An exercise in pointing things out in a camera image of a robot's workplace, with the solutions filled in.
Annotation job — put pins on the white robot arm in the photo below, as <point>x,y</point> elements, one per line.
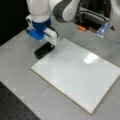
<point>39,18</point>

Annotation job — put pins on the black whiteboard eraser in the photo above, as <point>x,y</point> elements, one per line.
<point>42,51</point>

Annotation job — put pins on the orange small object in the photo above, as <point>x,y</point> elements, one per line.
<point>82,28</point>

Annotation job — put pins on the white whiteboard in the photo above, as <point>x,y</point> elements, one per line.
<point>79,74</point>

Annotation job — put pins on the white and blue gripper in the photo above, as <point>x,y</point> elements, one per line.
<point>42,31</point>

